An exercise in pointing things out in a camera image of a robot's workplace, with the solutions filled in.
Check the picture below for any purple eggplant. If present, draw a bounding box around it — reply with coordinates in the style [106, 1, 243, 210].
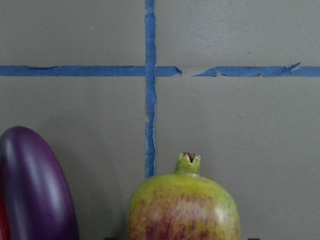
[0, 126, 79, 240]

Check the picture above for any red yellow pomegranate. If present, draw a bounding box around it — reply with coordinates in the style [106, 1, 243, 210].
[125, 152, 242, 240]

